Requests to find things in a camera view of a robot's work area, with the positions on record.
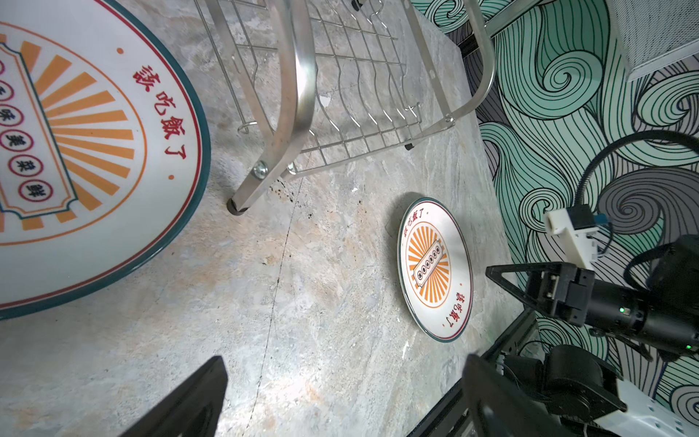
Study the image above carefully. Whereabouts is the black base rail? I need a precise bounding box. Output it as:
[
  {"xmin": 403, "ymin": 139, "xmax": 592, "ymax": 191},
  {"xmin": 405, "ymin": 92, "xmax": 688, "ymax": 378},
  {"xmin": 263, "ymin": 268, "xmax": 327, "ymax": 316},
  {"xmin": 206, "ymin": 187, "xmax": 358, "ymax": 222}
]
[{"xmin": 409, "ymin": 310, "xmax": 559, "ymax": 436}]

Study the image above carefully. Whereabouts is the steel wire dish rack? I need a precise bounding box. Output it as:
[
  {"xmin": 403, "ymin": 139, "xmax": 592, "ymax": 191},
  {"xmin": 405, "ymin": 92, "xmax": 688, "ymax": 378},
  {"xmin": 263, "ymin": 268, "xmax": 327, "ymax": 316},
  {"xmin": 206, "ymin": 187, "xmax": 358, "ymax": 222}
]
[{"xmin": 196, "ymin": 1, "xmax": 496, "ymax": 216}]

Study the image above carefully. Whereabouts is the white plate orange sunburst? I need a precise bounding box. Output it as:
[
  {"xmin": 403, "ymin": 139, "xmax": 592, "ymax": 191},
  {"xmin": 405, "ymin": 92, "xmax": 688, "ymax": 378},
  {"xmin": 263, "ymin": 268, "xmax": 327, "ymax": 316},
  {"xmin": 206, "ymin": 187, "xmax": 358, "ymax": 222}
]
[
  {"xmin": 397, "ymin": 198, "xmax": 473, "ymax": 343},
  {"xmin": 1, "ymin": 1, "xmax": 212, "ymax": 320}
]

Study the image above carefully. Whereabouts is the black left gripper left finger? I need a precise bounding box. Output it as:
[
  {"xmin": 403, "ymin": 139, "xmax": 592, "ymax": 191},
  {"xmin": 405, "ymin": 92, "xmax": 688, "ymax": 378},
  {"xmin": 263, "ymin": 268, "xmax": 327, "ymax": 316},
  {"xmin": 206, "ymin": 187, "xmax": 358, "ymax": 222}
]
[{"xmin": 122, "ymin": 356, "xmax": 228, "ymax": 436}]

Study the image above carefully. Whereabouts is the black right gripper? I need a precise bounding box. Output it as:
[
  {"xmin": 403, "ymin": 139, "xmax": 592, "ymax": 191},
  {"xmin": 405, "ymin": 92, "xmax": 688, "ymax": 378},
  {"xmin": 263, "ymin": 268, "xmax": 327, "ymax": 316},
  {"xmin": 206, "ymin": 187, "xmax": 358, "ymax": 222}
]
[{"xmin": 485, "ymin": 262, "xmax": 698, "ymax": 355}]

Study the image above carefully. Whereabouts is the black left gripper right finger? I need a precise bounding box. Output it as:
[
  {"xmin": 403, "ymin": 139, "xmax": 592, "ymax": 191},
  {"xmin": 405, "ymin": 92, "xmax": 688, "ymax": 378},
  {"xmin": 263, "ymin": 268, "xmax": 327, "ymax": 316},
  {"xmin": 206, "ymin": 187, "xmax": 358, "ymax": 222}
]
[{"xmin": 462, "ymin": 354, "xmax": 571, "ymax": 436}]

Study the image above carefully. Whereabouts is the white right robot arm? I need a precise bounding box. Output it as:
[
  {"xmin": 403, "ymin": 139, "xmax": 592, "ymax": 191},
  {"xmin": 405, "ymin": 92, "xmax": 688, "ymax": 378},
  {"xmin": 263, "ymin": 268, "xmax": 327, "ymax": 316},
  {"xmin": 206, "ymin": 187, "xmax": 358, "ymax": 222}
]
[{"xmin": 486, "ymin": 235, "xmax": 698, "ymax": 436}]

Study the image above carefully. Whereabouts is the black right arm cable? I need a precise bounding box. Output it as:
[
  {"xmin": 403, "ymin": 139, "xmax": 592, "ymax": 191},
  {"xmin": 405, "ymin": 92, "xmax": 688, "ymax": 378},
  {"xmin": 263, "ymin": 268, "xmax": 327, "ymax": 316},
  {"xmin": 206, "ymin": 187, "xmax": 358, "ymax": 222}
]
[{"xmin": 572, "ymin": 129, "xmax": 699, "ymax": 209}]

